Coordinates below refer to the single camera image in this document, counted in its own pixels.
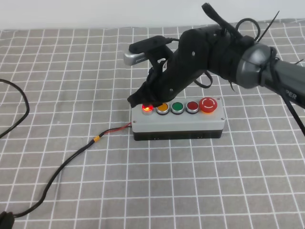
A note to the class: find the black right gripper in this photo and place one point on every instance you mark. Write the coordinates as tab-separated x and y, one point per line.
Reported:
203	49

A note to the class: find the grey button switch box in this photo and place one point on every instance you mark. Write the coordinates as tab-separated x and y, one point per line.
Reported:
182	126

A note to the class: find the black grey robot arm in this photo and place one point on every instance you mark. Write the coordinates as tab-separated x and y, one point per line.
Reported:
259	66

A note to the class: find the yellow push button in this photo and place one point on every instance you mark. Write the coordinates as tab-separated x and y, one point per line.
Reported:
163	109

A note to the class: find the green push button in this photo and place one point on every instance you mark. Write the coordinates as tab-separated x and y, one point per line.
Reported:
177	108

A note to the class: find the dark red push button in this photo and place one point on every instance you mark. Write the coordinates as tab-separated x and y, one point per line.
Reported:
192	107

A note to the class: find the red emergency stop button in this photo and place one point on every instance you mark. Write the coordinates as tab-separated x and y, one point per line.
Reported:
208	105

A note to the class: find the grey checkered tablecloth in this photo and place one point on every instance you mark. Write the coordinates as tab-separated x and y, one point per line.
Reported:
253	177

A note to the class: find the lit red indicator lamp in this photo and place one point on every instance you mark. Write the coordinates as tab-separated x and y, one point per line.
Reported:
147	109

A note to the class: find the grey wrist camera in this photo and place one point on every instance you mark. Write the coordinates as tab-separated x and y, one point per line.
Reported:
152	49

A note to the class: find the black cable plug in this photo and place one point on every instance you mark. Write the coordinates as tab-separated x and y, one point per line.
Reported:
6	220

